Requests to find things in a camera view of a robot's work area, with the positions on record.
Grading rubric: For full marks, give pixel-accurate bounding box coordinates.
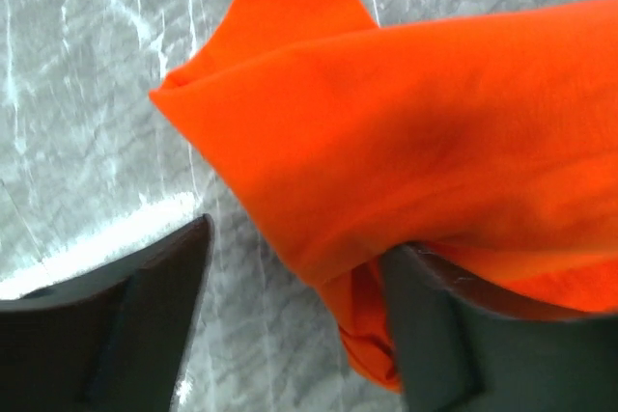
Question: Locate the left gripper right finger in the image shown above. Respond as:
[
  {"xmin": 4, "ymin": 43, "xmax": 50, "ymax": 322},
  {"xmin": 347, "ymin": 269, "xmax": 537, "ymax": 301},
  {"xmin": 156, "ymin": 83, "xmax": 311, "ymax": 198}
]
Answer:
[{"xmin": 380, "ymin": 244, "xmax": 617, "ymax": 412}]

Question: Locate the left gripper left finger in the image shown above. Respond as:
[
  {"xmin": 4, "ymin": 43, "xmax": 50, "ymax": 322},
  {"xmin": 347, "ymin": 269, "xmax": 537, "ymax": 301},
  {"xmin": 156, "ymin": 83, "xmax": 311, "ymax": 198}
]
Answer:
[{"xmin": 1, "ymin": 215, "xmax": 213, "ymax": 412}]

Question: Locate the orange t-shirt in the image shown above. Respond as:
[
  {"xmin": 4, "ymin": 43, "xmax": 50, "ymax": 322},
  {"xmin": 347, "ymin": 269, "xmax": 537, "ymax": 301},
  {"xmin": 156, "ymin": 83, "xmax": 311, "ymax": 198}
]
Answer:
[{"xmin": 150, "ymin": 0, "xmax": 617, "ymax": 391}]

